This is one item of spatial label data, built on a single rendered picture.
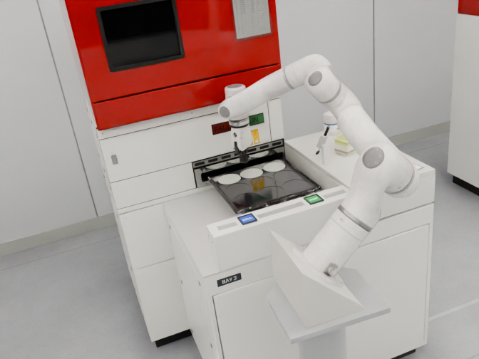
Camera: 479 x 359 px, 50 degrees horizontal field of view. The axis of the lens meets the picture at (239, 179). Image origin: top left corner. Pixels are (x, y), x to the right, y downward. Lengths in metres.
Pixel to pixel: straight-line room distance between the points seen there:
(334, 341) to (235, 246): 0.44
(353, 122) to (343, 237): 0.37
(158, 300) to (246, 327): 0.71
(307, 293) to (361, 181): 0.35
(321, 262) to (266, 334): 0.58
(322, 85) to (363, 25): 2.59
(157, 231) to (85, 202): 1.58
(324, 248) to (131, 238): 1.08
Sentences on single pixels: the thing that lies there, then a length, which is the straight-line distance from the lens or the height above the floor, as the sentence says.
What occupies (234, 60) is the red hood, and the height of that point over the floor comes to 1.39.
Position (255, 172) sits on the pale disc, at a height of 0.90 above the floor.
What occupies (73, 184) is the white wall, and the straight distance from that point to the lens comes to 3.83.
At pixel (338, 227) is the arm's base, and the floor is 1.05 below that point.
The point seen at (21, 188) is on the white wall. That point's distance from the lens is 3.83.
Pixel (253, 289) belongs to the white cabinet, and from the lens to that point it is 1.89.
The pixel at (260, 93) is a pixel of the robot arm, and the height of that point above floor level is 1.30.
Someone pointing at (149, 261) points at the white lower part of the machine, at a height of 0.54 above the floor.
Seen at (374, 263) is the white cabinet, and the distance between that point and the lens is 2.11.
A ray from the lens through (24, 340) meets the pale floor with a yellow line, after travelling 3.17.
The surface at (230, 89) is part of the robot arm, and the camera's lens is 2.04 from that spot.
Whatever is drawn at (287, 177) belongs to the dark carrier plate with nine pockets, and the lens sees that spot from 2.19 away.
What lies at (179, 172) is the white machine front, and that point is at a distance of 2.28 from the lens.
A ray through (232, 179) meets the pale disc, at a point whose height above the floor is 0.90.
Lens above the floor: 1.86
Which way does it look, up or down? 26 degrees down
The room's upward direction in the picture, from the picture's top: 8 degrees counter-clockwise
